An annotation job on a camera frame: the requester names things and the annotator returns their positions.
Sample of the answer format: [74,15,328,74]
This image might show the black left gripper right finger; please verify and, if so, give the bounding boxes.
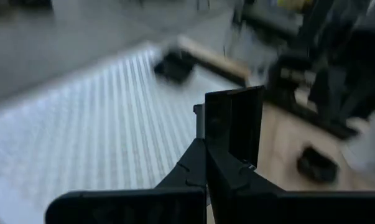
[206,146,375,224]

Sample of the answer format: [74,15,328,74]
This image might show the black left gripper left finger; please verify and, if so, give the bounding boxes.
[45,138,207,224]

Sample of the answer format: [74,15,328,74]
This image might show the white perforated metal shelf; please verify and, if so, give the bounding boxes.
[0,40,247,224]

